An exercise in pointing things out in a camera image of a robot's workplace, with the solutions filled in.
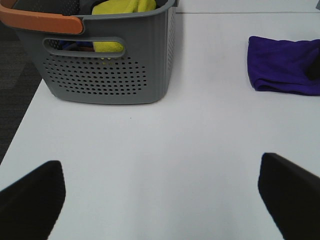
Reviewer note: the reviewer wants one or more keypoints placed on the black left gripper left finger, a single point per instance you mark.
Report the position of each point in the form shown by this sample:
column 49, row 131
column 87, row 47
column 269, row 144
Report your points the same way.
column 30, row 207

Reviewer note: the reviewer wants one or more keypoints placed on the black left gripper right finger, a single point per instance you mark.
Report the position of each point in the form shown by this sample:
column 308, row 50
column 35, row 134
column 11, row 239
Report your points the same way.
column 291, row 195

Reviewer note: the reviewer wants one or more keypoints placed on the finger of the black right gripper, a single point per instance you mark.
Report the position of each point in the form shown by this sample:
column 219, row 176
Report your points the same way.
column 313, row 71

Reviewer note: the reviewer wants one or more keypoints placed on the purple towel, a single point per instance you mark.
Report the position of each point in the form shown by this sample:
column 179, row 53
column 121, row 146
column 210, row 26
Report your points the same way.
column 281, row 65

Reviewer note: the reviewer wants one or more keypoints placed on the blue cloth in basket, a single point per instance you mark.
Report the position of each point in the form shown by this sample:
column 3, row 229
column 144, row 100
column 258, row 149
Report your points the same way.
column 67, row 45

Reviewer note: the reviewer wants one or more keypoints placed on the grey perforated plastic basket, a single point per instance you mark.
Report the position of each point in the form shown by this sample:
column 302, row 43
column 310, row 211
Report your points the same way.
column 139, row 74

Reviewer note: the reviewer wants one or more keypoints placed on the orange basket handle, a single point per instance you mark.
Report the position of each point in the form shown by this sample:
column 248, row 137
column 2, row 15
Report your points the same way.
column 41, row 22

